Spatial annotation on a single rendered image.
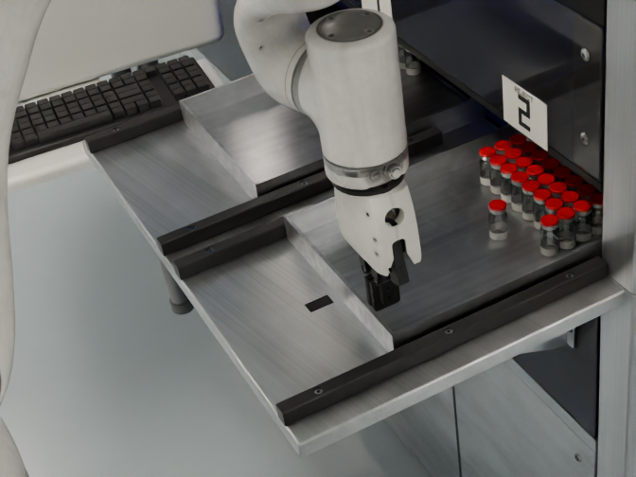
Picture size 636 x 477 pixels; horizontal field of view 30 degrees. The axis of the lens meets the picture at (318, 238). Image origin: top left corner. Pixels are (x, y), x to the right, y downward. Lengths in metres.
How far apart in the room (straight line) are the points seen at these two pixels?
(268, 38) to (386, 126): 0.14
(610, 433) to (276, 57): 0.65
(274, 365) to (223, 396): 1.26
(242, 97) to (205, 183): 0.20
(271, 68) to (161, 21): 0.89
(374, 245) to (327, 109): 0.16
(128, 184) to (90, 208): 1.59
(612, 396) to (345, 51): 0.59
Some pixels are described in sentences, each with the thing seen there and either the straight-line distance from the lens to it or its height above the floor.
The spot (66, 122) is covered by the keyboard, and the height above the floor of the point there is 0.83.
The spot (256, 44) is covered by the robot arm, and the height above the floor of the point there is 1.22.
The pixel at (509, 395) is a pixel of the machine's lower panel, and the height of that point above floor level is 0.52.
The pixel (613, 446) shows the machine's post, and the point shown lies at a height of 0.62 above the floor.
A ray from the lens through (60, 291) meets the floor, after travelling 2.93.
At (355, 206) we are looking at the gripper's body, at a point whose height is 1.05.
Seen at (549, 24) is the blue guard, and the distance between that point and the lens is 1.27.
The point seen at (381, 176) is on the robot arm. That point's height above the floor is 1.09.
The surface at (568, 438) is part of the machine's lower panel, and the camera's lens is 1.61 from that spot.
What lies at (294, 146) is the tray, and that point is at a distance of 1.61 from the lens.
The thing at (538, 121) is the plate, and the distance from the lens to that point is 1.34.
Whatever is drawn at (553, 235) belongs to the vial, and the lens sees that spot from 1.35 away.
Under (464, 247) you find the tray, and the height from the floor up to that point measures 0.88.
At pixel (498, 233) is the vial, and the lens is 1.39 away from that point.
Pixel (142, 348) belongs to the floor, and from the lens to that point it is 2.70.
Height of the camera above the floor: 1.74
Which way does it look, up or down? 37 degrees down
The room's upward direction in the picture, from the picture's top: 9 degrees counter-clockwise
